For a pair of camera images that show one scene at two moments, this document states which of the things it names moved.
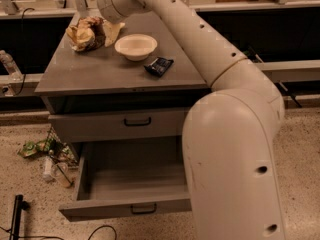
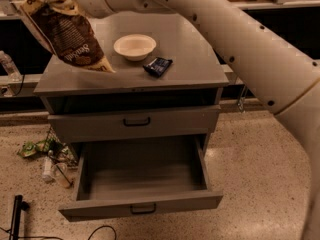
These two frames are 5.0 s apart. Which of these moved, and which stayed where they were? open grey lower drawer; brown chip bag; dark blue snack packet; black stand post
Moved: brown chip bag
Stayed: black stand post; dark blue snack packet; open grey lower drawer
